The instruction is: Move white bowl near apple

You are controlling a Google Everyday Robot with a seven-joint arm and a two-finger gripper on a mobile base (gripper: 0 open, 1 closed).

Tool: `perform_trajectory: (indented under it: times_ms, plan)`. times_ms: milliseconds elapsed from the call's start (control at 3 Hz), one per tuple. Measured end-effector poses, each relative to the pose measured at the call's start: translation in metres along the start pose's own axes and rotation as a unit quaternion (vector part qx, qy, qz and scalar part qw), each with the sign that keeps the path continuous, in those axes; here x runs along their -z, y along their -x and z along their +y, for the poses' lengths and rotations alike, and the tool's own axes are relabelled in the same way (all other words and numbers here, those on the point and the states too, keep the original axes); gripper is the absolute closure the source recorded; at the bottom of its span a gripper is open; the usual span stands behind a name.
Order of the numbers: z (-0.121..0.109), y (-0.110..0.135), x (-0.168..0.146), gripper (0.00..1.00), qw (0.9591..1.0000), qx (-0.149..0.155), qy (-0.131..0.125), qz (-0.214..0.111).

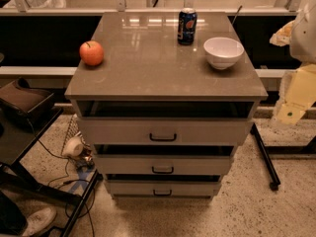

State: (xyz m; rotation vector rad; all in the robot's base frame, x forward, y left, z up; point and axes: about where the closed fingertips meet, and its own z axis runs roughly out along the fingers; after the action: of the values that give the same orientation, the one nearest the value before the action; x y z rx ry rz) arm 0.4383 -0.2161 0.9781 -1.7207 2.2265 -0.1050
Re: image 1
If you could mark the top grey drawer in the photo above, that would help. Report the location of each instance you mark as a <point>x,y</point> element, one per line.
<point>159,131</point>

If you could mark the white tape roll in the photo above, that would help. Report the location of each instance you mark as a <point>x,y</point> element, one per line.
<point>73,147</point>

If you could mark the white ceramic bowl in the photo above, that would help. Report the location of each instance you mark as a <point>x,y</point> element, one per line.
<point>222,53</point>

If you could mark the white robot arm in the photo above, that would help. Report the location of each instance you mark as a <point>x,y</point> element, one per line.
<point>302,40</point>

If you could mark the bottom grey drawer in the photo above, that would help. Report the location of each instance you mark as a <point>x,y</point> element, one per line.
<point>162,189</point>

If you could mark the red apple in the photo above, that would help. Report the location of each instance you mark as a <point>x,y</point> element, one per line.
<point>91,52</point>

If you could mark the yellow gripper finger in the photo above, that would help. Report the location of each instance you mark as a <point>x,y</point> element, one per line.
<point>297,94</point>

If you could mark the black metal stand leg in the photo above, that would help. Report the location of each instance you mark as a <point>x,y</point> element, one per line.
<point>275,182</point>

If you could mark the blue Pepsi can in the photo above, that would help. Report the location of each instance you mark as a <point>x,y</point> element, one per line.
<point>187,25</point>

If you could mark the grey drawer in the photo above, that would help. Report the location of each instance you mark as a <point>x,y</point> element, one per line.
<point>162,189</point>
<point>159,131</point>
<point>166,165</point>

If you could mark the middle grey drawer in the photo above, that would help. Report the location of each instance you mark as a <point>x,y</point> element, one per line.
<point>166,165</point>

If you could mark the white sneaker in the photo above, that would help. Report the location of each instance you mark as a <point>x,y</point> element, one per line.
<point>39,220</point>

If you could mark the black side table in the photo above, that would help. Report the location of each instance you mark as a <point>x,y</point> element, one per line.
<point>15,143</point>

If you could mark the grey drawer cabinet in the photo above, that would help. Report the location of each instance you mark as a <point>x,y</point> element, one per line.
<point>146,74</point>

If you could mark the brown VR headset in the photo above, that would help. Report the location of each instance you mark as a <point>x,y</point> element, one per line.
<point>21,103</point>

